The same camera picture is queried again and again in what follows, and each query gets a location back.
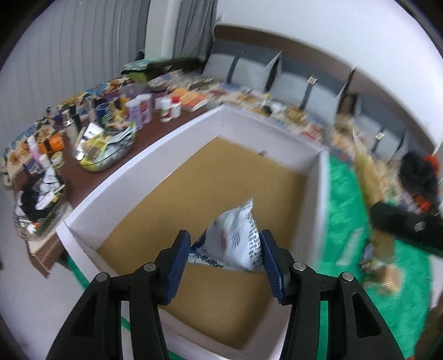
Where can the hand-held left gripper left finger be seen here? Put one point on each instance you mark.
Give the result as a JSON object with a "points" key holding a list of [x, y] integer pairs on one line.
{"points": [[180, 263]]}

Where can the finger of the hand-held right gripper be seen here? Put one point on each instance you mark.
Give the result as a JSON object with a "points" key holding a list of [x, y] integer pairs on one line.
{"points": [[398, 221]]}

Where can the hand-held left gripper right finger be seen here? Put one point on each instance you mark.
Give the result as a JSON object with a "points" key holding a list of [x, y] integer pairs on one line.
{"points": [[271, 266]]}

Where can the white printed snack packet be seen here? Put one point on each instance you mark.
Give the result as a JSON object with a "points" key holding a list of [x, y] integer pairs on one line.
{"points": [[235, 239]]}

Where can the long yellowish snack packet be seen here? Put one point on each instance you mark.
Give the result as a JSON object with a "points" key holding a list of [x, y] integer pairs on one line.
{"points": [[372, 180]]}

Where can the white cardboard box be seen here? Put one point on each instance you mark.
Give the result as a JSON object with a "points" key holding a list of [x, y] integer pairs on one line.
{"points": [[138, 162]]}

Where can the black bag with orange trim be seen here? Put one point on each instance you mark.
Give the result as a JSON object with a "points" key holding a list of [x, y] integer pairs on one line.
{"points": [[417, 173]]}

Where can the green plush blanket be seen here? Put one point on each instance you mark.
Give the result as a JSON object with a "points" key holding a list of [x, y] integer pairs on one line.
{"points": [[342, 214]]}

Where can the grey headboard cushion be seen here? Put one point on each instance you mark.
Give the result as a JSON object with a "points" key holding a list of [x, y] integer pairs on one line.
{"points": [[380, 131], [311, 91], [242, 67]]}

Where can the glass bowl of sachets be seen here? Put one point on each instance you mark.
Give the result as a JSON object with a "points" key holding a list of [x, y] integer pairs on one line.
{"points": [[103, 152]]}

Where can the glass bowl of dark items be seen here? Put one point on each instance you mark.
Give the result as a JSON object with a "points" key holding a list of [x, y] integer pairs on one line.
{"points": [[38, 211]]}

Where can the white pill bottle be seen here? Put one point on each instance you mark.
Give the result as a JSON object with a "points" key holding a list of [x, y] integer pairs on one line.
{"points": [[165, 110], [175, 108]]}

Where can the cups and bottles group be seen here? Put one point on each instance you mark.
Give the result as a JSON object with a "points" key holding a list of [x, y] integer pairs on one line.
{"points": [[140, 110]]}

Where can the orange flat box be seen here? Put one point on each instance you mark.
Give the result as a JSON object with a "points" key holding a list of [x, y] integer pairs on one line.
{"points": [[188, 98]]}

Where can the row of assorted snack packets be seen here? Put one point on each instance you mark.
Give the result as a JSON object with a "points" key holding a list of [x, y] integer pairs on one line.
{"points": [[263, 100]]}

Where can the blue drink can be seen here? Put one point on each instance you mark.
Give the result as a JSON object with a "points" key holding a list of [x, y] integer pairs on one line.
{"points": [[103, 114]]}

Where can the grey curtain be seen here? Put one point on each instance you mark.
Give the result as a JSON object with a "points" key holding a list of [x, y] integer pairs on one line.
{"points": [[180, 27]]}

